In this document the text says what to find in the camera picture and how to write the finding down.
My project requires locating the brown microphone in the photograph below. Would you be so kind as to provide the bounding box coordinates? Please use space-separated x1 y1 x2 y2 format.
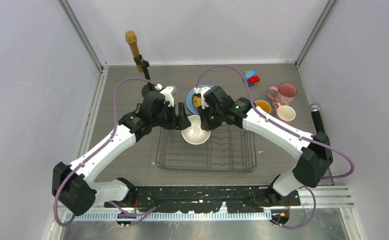
125 30 143 73

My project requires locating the plain pink mug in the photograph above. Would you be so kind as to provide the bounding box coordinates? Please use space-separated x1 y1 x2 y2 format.
274 102 297 125

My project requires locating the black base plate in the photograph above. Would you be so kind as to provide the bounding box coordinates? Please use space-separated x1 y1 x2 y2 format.
104 185 301 214

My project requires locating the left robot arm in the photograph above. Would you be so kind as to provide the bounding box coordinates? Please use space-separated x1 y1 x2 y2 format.
52 91 191 216

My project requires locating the black microphone stand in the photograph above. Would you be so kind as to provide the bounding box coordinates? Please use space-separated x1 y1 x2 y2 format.
133 54 160 97

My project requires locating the pink patterned mug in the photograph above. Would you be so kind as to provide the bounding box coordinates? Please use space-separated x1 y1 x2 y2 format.
266 83 298 107

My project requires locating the blue glazed mug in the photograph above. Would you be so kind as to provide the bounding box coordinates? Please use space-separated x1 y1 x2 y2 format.
254 100 272 114

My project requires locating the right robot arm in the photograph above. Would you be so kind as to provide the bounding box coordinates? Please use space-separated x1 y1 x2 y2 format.
193 86 333 206

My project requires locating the black handheld microphone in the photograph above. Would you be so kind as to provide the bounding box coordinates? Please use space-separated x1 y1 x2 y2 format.
309 103 326 133

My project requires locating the black wire dish rack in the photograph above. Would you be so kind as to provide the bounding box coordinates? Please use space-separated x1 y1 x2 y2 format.
155 123 257 172

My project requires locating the colourful toy block stack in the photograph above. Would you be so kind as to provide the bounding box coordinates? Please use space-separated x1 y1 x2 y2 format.
244 69 261 87

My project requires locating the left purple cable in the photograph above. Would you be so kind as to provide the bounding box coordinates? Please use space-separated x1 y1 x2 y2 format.
52 77 164 228

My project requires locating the beige floral bowl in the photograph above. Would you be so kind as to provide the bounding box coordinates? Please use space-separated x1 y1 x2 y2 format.
181 115 211 145

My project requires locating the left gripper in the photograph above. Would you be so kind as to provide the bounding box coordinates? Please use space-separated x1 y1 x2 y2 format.
151 102 190 130

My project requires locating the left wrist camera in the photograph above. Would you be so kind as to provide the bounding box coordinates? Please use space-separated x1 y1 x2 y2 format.
160 86 177 107

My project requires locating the yellow plate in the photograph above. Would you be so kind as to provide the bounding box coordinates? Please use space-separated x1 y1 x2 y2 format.
191 93 202 110

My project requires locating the light blue plate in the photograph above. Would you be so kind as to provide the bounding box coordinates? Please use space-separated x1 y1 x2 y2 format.
186 84 213 115

